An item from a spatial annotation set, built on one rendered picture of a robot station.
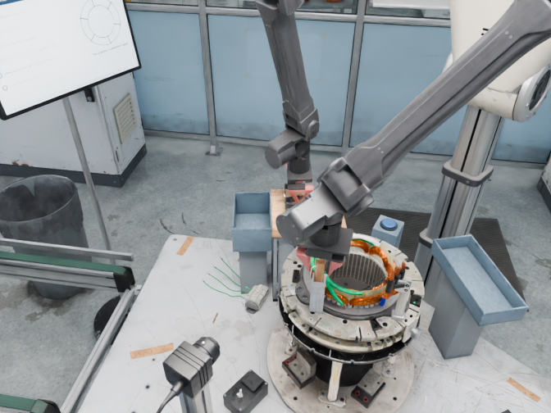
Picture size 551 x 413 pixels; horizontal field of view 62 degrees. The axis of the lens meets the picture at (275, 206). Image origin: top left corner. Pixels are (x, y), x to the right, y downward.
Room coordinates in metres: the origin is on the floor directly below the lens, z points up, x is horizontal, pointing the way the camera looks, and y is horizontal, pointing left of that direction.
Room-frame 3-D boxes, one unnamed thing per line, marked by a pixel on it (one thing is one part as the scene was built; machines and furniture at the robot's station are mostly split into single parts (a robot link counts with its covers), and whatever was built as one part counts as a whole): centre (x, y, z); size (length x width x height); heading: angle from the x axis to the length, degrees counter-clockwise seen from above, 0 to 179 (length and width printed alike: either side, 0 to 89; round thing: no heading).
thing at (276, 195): (1.02, -0.09, 1.05); 0.20 x 0.19 x 0.02; 92
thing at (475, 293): (0.78, -0.49, 0.92); 0.25 x 0.11 x 0.28; 11
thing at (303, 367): (0.66, -0.07, 0.85); 0.06 x 0.04 x 0.05; 36
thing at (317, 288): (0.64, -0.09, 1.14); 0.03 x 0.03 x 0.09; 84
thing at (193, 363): (0.32, 0.09, 1.37); 0.06 x 0.04 x 0.04; 146
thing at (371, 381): (0.63, -0.24, 0.83); 0.05 x 0.04 x 0.02; 138
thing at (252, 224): (1.01, 0.07, 0.92); 0.17 x 0.11 x 0.28; 2
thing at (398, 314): (0.61, -0.26, 1.15); 0.03 x 0.02 x 0.12; 76
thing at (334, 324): (0.72, -0.17, 1.09); 0.32 x 0.32 x 0.01
